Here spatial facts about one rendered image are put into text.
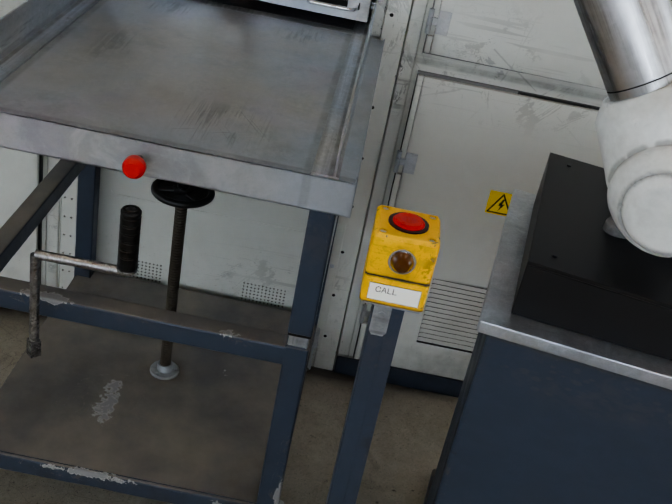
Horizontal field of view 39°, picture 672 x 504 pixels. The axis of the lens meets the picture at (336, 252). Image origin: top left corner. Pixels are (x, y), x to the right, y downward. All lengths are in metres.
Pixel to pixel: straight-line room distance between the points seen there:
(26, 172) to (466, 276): 1.02
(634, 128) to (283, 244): 1.18
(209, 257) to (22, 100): 0.88
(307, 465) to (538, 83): 0.94
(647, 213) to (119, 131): 0.72
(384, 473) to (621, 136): 1.16
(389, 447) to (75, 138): 1.12
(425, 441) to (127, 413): 0.71
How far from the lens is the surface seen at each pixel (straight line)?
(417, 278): 1.13
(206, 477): 1.79
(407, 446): 2.20
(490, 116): 2.00
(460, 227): 2.11
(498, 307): 1.32
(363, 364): 1.24
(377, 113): 2.02
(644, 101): 1.16
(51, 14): 1.79
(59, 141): 1.41
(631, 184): 1.14
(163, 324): 1.54
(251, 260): 2.22
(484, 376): 1.35
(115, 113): 1.45
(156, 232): 2.23
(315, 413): 2.23
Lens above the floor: 1.43
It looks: 30 degrees down
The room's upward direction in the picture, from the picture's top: 11 degrees clockwise
